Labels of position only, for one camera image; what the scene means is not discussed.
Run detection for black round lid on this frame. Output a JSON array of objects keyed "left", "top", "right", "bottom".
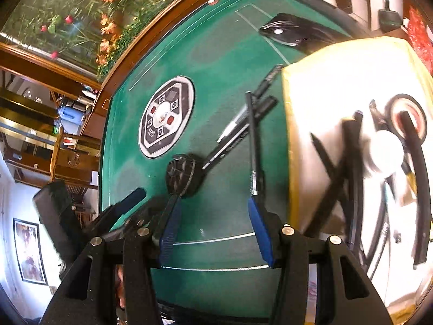
[{"left": 165, "top": 154, "right": 204, "bottom": 197}]

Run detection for black cable loop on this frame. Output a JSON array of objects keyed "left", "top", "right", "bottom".
[{"left": 348, "top": 110, "right": 432, "bottom": 278}]

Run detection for artificial flower display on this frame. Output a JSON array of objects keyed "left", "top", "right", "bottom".
[{"left": 1, "top": 0, "right": 174, "bottom": 80}]

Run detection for round mahjong table control panel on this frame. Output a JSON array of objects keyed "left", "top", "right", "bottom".
[{"left": 137, "top": 76, "right": 195, "bottom": 159}]

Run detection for white tray with yellow rim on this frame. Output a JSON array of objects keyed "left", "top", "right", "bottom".
[{"left": 282, "top": 36, "right": 432, "bottom": 324}]

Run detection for thin black pen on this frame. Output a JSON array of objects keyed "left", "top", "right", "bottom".
[{"left": 245, "top": 92, "right": 262, "bottom": 196}]

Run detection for red plastic bag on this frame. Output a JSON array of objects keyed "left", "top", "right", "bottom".
[{"left": 407, "top": 7, "right": 433, "bottom": 74}]

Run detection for framed wall picture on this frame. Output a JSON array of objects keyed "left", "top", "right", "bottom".
[{"left": 13, "top": 218, "right": 48, "bottom": 285}]

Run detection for wooden chair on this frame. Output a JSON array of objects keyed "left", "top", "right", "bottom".
[{"left": 49, "top": 126, "right": 101, "bottom": 190}]

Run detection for black dustpan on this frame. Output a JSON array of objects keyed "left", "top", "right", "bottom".
[{"left": 378, "top": 0, "right": 402, "bottom": 33}]

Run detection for black tape roll orange core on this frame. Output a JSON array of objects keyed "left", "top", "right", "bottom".
[{"left": 385, "top": 93, "right": 428, "bottom": 143}]

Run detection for blue water jug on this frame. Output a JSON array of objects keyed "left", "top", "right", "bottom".
[{"left": 54, "top": 106, "right": 84, "bottom": 134}]

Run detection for white cylindrical bottle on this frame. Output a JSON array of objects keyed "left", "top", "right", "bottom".
[{"left": 362, "top": 130, "right": 404, "bottom": 179}]

